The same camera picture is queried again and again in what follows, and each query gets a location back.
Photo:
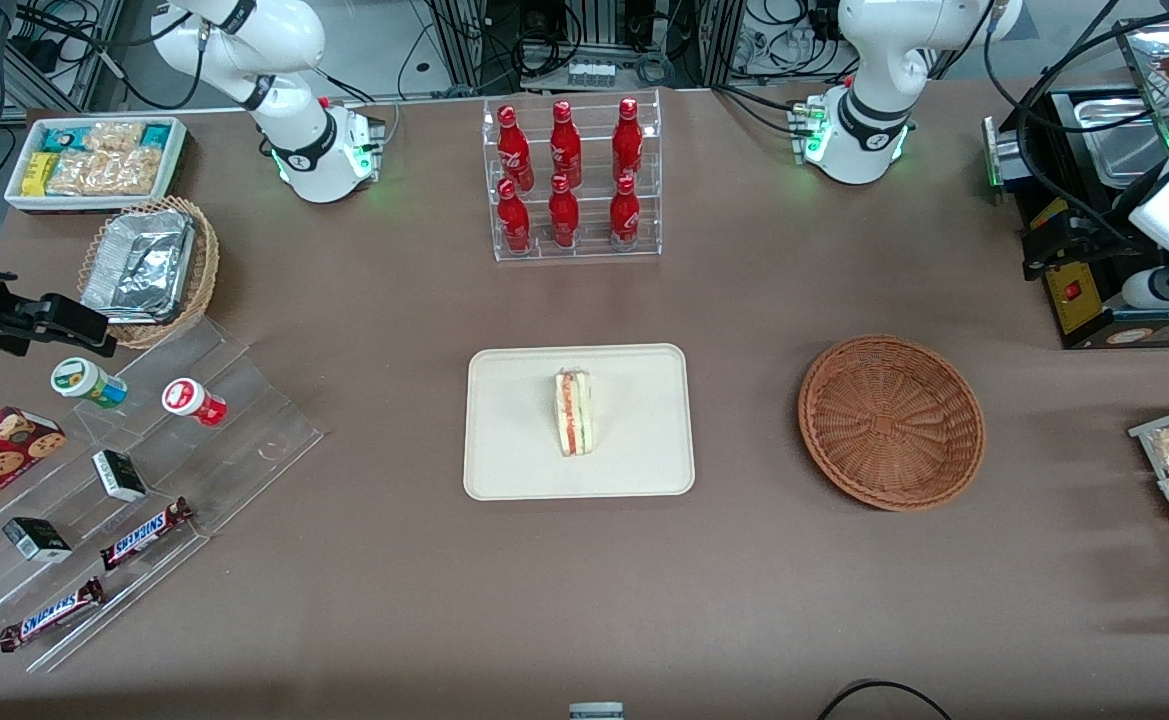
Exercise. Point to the teal snack packet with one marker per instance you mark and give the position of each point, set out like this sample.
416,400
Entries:
157,135
61,138

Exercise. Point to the small dark green box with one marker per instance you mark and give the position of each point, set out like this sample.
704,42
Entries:
120,476
36,540

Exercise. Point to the small grey box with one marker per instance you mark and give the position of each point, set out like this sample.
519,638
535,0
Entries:
596,712

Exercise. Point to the yellow snack packet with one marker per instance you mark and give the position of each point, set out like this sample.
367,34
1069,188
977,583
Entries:
40,173

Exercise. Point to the triangular sandwich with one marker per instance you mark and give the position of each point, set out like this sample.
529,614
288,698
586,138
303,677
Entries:
574,412

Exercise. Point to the stainless steel pan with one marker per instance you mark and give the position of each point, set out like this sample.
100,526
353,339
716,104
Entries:
1124,140

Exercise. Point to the white power strip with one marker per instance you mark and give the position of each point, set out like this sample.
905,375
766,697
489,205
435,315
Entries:
591,73

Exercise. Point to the aluminium foil tray stack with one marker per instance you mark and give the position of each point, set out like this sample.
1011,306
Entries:
139,265

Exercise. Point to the aluminium frame equipment rack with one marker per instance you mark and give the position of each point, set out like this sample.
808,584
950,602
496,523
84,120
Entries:
544,30

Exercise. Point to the green sunflower lidded cup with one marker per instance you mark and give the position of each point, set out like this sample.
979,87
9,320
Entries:
79,378

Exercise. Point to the red cola bottle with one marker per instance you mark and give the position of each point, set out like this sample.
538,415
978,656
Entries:
565,145
563,215
514,220
513,145
628,140
625,212

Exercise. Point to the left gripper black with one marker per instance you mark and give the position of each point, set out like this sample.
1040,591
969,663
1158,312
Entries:
1096,232

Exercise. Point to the light tan wicker basket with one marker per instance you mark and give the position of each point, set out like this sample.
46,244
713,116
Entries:
206,270

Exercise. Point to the cream rectangular serving tray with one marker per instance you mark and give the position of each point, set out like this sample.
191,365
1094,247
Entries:
504,422

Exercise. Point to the clear acrylic bottle rack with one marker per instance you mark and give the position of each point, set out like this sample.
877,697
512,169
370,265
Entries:
589,245

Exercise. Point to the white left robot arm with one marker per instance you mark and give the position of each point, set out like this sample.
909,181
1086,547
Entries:
864,140

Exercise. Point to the Snickers chocolate bar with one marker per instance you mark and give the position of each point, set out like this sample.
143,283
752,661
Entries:
52,614
144,534

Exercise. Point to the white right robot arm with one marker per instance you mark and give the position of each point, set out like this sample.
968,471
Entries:
314,155

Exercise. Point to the white plastic snack bin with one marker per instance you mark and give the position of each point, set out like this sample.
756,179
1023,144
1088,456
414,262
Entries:
179,165

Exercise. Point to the red lidded cup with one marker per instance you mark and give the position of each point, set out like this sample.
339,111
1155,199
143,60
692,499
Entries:
186,398

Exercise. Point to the clear acrylic stepped stand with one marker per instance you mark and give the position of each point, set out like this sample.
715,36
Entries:
244,440

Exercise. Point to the clear rice cracker bag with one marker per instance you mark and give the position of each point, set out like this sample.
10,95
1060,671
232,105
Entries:
114,135
104,172

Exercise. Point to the brown round wicker basket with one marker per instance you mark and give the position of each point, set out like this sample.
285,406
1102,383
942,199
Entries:
889,420

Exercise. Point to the black countertop appliance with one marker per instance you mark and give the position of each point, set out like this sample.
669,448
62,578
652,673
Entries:
1054,130

